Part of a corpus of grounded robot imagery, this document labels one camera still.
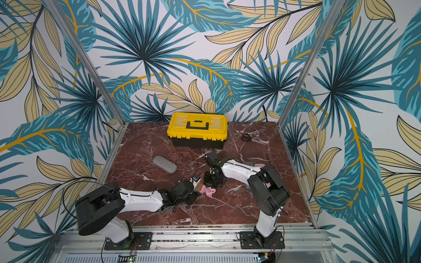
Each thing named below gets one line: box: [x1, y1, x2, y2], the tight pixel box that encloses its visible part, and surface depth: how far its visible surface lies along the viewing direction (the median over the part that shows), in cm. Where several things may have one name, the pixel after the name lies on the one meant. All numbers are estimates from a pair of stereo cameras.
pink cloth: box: [198, 184, 216, 199], surface depth 87 cm
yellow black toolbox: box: [166, 112, 229, 149], surface depth 97 cm
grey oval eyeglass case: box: [152, 155, 178, 175], surface depth 97 cm
